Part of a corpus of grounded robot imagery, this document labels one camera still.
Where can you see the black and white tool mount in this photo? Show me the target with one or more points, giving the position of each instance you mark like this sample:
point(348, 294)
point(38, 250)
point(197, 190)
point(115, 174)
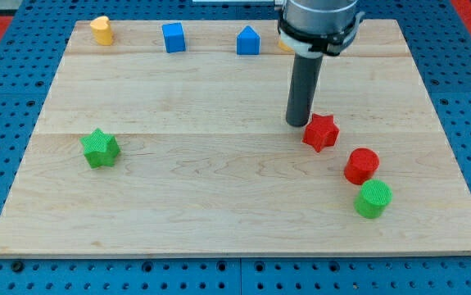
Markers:
point(317, 45)

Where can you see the green star block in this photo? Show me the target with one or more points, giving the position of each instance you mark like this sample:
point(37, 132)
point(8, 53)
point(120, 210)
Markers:
point(100, 149)

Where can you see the yellow hexagon block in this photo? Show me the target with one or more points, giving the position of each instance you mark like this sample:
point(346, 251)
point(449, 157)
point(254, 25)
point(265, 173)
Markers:
point(283, 46)

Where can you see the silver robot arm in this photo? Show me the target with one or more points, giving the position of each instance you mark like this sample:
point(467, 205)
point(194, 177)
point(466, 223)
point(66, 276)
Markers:
point(314, 29)

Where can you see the red star block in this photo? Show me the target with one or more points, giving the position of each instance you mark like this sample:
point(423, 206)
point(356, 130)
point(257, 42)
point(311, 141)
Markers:
point(321, 132)

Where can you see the yellow heart block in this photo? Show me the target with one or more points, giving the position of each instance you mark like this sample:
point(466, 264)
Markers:
point(102, 31)

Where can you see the light wooden board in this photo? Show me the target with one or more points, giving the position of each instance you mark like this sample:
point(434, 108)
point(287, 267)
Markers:
point(208, 166)

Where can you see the red cylinder block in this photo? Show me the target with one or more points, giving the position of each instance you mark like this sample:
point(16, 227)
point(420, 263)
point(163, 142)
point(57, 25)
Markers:
point(361, 165)

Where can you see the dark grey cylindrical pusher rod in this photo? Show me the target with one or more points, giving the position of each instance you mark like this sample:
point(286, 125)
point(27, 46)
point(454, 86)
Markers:
point(305, 74)

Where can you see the blue triangle block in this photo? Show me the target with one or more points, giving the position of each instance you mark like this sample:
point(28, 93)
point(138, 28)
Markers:
point(248, 42)

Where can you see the green cylinder block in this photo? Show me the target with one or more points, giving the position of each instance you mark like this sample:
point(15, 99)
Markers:
point(373, 198)

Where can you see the blue cube block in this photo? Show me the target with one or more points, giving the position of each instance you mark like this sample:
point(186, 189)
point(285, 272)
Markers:
point(174, 38)

